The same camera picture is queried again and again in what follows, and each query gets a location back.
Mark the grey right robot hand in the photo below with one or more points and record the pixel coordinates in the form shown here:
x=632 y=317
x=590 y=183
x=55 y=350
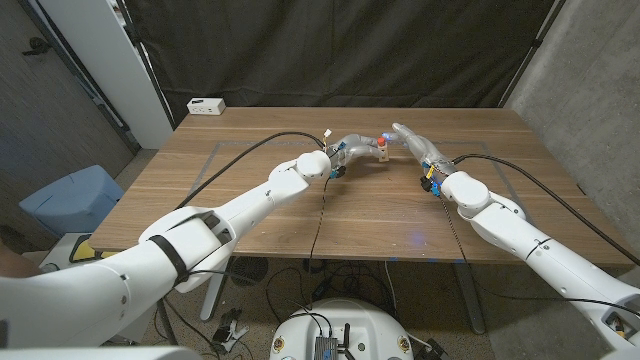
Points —
x=425 y=149

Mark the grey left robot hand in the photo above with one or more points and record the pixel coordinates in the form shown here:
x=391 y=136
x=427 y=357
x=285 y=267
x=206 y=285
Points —
x=355 y=146

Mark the wooden block with holes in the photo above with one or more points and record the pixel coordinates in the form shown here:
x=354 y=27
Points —
x=384 y=153

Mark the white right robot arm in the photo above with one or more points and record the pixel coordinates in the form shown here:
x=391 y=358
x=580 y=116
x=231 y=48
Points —
x=510 y=235

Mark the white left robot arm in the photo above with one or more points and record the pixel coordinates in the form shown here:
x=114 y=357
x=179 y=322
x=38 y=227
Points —
x=125 y=285

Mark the black backdrop stand pole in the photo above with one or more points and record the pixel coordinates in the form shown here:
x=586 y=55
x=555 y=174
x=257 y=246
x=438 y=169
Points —
x=145 y=65
x=532 y=47

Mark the white power strip box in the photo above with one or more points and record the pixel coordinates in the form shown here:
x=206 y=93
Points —
x=206 y=106

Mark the grey table leg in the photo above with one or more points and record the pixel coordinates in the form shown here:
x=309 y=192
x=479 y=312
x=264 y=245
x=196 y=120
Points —
x=467 y=300

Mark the round black floor fan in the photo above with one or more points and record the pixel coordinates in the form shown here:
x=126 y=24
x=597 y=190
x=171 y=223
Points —
x=250 y=272

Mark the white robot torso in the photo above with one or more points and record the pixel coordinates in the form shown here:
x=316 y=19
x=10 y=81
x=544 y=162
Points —
x=345 y=320

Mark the small black device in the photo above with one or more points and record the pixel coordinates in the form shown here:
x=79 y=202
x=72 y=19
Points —
x=436 y=350

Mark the grey electronics box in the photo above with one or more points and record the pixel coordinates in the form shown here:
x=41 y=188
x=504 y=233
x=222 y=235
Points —
x=325 y=348

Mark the white table leg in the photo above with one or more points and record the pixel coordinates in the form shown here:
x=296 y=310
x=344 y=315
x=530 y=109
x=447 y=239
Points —
x=212 y=300

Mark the black white floor gadget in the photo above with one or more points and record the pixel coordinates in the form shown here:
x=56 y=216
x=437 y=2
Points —
x=227 y=332

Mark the white pillar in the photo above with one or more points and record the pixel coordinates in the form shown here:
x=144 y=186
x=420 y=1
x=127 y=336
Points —
x=110 y=65

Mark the blue plastic bin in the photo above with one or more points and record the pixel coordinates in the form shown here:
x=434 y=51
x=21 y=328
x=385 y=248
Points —
x=70 y=200

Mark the yellow black object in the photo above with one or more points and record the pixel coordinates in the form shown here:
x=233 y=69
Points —
x=82 y=250

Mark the person's bare leg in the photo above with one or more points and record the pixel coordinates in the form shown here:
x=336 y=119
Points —
x=15 y=262

